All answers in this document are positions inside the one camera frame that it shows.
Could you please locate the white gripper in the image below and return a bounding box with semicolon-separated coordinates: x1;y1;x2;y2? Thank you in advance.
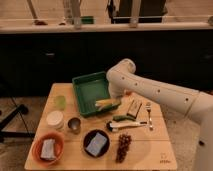
108;83;125;98

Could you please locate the yellow banana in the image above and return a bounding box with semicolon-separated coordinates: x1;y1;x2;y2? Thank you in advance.
95;98;121;107

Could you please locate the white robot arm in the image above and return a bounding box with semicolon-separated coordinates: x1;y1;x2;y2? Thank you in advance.
106;58;213;171

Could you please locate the green plastic tray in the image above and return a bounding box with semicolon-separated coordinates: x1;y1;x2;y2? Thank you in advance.
72;71;118;118

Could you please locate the orange fruit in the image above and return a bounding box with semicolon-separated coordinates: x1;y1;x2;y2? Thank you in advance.
124;90;132;96

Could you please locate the small rectangular box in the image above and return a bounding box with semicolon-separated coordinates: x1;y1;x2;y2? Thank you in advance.
127;100;142;118

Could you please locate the green cucumber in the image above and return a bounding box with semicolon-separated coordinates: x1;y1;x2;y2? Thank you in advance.
113;115;135;122

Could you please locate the silver fork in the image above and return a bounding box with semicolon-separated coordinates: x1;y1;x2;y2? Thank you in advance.
145;102;153;131

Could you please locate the wooden table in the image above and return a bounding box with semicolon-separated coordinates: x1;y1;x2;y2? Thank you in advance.
25;83;177;171

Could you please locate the bunch of dark grapes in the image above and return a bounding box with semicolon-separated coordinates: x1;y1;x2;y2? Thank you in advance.
116;134;132;163

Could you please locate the small metal cup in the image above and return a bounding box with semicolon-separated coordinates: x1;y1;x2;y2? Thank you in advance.
68;117;81;134

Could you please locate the dark round plate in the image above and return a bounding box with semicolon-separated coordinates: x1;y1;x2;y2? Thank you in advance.
83;129;110;158

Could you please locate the green translucent cup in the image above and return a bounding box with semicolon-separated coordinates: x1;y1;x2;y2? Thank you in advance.
54;95;66;110

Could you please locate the blue sponge on plate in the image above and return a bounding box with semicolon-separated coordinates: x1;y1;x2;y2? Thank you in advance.
86;133;107;156

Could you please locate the green box on counter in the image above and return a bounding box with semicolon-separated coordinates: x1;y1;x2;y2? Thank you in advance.
81;16;94;24

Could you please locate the orange bowl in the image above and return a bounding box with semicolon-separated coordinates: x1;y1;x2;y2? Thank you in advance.
32;132;64;166

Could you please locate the blue sponge in orange bowl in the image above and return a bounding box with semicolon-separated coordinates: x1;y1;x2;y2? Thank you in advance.
40;139;56;160

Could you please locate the black chair base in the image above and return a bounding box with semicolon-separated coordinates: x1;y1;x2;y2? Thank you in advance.
0;99;35;143

